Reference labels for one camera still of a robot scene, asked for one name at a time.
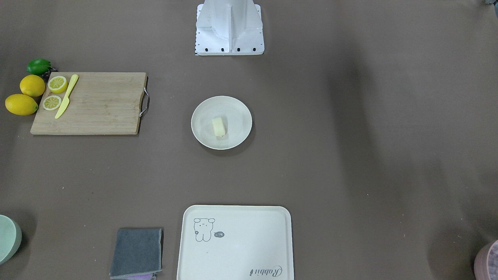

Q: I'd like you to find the grey folded cloth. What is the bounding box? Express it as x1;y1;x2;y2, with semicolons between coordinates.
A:
110;227;163;280

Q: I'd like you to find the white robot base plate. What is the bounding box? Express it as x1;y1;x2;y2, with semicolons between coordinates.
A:
195;0;265;56

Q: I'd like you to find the cream rabbit tray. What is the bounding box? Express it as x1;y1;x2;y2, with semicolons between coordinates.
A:
177;205;294;280

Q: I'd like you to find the bamboo cutting board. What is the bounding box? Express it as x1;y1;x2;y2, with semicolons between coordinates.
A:
31;72;147;135

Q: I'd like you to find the whole lemon outer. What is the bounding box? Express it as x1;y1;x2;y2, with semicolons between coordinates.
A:
5;94;39;116

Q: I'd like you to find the green lime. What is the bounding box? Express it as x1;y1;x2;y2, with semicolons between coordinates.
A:
26;58;52;76

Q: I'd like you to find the pink ice bowl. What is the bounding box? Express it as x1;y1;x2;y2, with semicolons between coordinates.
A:
473;240;498;280

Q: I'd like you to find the yellow plastic knife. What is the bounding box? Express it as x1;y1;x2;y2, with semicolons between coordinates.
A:
54;74;79;119

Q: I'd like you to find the lower lemon slice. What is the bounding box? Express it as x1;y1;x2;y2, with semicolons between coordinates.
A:
41;94;62;110

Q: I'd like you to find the upper lemon slice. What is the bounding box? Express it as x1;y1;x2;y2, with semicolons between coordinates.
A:
47;75;69;94

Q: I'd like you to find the round white plate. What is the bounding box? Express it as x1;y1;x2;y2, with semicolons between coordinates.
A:
191;96;253;150

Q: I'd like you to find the green bowl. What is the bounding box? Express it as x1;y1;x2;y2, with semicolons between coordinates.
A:
0;215;22;264

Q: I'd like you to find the whole lemon near slices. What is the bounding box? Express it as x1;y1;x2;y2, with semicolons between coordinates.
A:
19;74;46;97

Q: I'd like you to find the lemon slice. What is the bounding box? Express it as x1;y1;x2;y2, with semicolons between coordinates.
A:
41;94;62;110
47;75;69;94

